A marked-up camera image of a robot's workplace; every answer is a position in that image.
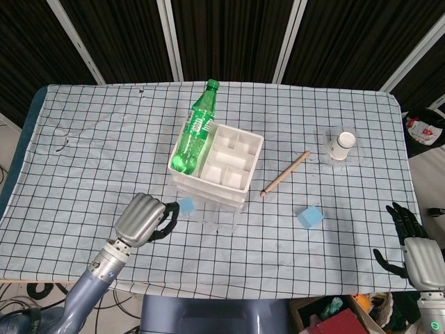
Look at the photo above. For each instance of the white partition post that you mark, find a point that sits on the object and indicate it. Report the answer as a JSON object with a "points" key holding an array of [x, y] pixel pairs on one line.
{"points": [[76, 41], [413, 55], [170, 38], [290, 38]]}

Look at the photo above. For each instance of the black bag with red print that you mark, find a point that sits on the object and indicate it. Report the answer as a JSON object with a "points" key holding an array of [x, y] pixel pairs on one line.
{"points": [[422, 135]]}

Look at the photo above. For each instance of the large blue foam cube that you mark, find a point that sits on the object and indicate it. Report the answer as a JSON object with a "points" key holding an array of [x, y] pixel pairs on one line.
{"points": [[310, 217]]}

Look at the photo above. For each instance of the blue-grey robot torso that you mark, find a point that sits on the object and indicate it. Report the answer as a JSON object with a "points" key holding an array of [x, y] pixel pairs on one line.
{"points": [[215, 315]]}

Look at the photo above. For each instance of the green crumpled bag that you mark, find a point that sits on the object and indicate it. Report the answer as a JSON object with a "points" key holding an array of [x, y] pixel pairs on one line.
{"points": [[332, 306]]}

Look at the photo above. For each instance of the small blue foam cube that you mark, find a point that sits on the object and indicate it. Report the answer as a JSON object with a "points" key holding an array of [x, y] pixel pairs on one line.
{"points": [[187, 206]]}

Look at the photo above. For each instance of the cardboard box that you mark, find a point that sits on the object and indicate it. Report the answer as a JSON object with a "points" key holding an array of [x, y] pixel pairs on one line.
{"points": [[368, 318]]}

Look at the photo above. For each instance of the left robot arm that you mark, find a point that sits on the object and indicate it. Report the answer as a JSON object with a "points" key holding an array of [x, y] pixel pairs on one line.
{"points": [[87, 292]]}

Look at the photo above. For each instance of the white paper cup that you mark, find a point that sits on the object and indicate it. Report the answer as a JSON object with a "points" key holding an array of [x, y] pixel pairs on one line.
{"points": [[342, 144]]}

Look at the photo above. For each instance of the checked tablecloth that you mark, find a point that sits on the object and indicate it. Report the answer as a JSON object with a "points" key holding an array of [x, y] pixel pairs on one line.
{"points": [[104, 156]]}

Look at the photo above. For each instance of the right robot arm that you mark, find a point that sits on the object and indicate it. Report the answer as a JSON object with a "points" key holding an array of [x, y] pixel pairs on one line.
{"points": [[432, 313]]}

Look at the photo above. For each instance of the white compartment tray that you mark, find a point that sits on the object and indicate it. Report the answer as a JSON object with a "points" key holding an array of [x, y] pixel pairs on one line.
{"points": [[229, 153]]}

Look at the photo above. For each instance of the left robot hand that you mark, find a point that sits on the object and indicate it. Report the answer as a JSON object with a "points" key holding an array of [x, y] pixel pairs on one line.
{"points": [[139, 217]]}

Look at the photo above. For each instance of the wooden stick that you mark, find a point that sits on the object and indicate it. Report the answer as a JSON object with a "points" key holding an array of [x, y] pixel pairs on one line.
{"points": [[285, 174]]}

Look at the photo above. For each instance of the green plastic bottle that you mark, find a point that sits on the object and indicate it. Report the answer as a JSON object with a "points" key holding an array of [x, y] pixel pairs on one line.
{"points": [[194, 139]]}

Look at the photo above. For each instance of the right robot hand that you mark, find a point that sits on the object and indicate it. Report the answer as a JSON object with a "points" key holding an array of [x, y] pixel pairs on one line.
{"points": [[424, 261]]}

